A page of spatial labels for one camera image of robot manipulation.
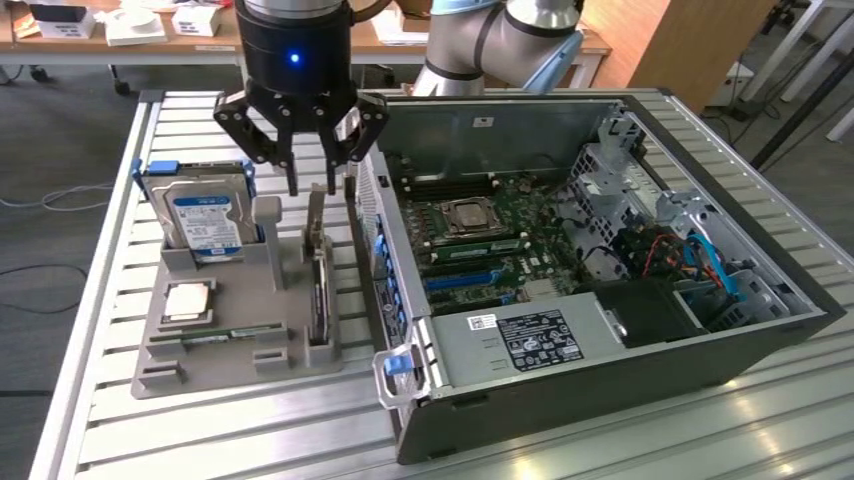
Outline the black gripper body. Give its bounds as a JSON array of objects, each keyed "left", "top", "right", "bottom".
[{"left": 237, "top": 5, "right": 360, "bottom": 134}]

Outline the green black graphics card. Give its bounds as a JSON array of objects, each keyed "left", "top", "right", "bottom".
[{"left": 304, "top": 180, "right": 336, "bottom": 349}]

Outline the white labelled cardboard box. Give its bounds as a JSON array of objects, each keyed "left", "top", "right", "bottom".
[{"left": 171, "top": 4, "right": 223, "bottom": 38}]

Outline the white paper stack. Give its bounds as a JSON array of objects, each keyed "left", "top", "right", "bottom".
[{"left": 369, "top": 8, "right": 430, "bottom": 47}]

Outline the black RAM slot bank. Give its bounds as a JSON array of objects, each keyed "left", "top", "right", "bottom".
[{"left": 398, "top": 172, "right": 501, "bottom": 202}]

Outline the hard disk in blue caddy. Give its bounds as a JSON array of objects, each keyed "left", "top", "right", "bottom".
[{"left": 130, "top": 158, "right": 261, "bottom": 265}]

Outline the brown cardboard box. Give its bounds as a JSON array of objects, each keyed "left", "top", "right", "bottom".
[{"left": 392, "top": 0, "right": 437, "bottom": 32}]

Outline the CPU socket with metal cover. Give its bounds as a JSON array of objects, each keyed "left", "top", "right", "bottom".
[{"left": 437, "top": 196, "right": 510, "bottom": 242}]

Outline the white box with round part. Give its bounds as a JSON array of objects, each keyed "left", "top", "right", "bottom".
[{"left": 103, "top": 5, "right": 167, "bottom": 48}]

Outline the installed green RAM stick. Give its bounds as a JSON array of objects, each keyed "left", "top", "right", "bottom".
[{"left": 432, "top": 237, "right": 533, "bottom": 265}]

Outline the black expansion slot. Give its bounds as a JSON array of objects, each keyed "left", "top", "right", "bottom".
[{"left": 424, "top": 259, "right": 500, "bottom": 275}]

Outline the grey parts rack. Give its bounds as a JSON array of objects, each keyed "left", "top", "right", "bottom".
[{"left": 130, "top": 195, "right": 348, "bottom": 401}]

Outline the blue expansion slot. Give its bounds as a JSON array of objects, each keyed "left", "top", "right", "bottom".
[{"left": 424, "top": 269, "right": 506, "bottom": 293}]

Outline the silver CPU chip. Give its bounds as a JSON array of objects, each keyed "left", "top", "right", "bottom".
[{"left": 163, "top": 282, "right": 217, "bottom": 322}]

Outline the white box black top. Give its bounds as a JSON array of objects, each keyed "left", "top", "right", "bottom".
[{"left": 34, "top": 3, "right": 97, "bottom": 40}]

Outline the silver perforated disk bay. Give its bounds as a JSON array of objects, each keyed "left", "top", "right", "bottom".
[{"left": 566, "top": 142, "right": 673, "bottom": 236}]

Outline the loose green RAM stick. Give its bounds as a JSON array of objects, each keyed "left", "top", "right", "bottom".
[{"left": 174, "top": 323, "right": 286, "bottom": 347}]

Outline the brown cardboard piece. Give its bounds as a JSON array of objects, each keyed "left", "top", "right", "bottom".
[{"left": 7, "top": 8, "right": 43, "bottom": 40}]

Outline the silver chipset heatsink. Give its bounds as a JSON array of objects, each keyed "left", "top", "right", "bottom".
[{"left": 524, "top": 280, "right": 564, "bottom": 303}]

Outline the grey power supply unit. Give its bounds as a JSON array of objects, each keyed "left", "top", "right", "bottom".
[{"left": 426, "top": 292, "right": 629, "bottom": 390}]

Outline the wooden cabinet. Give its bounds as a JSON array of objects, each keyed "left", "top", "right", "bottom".
[{"left": 590, "top": 0, "right": 781, "bottom": 115}]

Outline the white floor device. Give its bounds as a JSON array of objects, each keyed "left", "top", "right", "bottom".
[{"left": 705, "top": 60, "right": 757, "bottom": 109}]

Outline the black plastic housing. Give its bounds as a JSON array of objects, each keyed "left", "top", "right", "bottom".
[{"left": 592, "top": 278, "right": 711, "bottom": 350}]

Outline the black open PC case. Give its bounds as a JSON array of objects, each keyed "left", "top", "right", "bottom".
[{"left": 344, "top": 89, "right": 849, "bottom": 466}]

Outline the black slanted pole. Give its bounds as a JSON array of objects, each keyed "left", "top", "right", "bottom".
[{"left": 751, "top": 44, "right": 854, "bottom": 169}]

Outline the wooden desk white frame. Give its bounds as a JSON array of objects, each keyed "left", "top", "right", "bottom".
[
  {"left": 0, "top": 0, "right": 246, "bottom": 95},
  {"left": 350, "top": 7, "right": 613, "bottom": 92}
]

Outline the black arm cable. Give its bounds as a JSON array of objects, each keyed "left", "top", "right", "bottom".
[{"left": 350, "top": 0, "right": 397, "bottom": 24}]

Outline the grey floor cable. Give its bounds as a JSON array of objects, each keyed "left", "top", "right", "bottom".
[{"left": 0, "top": 180, "right": 117, "bottom": 210}]

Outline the black floor cable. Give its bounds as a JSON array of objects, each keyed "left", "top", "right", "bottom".
[{"left": 0, "top": 263, "right": 87, "bottom": 282}]

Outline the black wire bundle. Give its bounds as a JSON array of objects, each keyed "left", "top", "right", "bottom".
[{"left": 558, "top": 187, "right": 673, "bottom": 281}]

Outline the orange wire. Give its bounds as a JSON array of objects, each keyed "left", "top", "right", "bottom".
[{"left": 648, "top": 233, "right": 691, "bottom": 277}]

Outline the grey case handle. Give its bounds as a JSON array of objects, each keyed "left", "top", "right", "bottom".
[{"left": 370, "top": 319, "right": 433, "bottom": 410}]

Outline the blue wire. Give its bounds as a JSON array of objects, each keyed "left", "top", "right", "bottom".
[{"left": 684, "top": 230, "right": 747, "bottom": 304}]

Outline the white table frame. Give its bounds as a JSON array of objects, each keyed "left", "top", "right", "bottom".
[{"left": 737, "top": 0, "right": 854, "bottom": 142}]

